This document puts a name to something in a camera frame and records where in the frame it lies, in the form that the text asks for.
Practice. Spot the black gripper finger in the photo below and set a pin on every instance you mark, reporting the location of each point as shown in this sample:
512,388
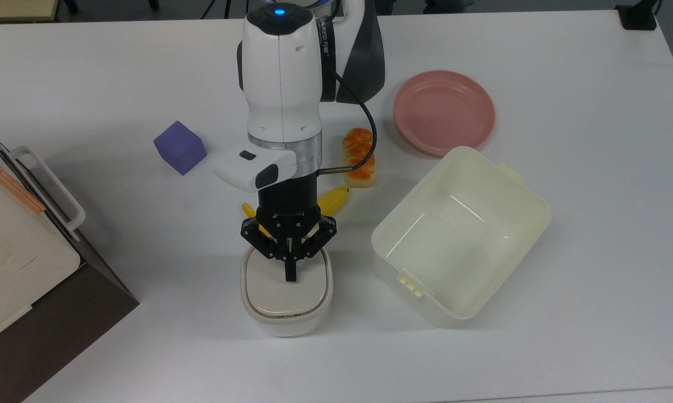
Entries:
317,238
261,238

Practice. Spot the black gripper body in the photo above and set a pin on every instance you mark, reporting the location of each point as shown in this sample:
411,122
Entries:
289,204

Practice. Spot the cream trash can lid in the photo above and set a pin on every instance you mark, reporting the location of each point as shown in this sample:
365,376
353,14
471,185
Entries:
280,296

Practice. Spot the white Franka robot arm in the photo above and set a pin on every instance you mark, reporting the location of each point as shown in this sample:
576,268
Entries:
280,84

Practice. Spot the cream trash can body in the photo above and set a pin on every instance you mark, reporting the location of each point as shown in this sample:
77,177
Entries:
286,329

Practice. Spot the yellow toy banana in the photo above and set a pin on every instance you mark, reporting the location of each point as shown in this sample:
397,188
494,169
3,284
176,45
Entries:
333,200

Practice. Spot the orange bread pastry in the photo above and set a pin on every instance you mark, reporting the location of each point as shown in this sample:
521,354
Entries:
358,140

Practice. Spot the purple foam cube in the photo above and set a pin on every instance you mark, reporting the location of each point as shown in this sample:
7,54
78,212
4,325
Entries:
180,146

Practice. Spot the cream plastic storage bin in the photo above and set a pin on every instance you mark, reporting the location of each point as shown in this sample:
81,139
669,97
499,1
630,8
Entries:
459,246

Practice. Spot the pink plastic plate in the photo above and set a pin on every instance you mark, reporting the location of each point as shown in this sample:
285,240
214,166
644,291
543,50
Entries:
443,112

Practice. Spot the black stand leg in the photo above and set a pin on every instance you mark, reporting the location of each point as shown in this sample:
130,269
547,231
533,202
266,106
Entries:
71,5
153,4

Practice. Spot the tan wooden desk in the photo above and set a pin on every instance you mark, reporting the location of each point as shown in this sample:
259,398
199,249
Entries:
12,8

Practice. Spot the black clamp block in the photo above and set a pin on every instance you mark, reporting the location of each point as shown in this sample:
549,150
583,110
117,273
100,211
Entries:
638,15

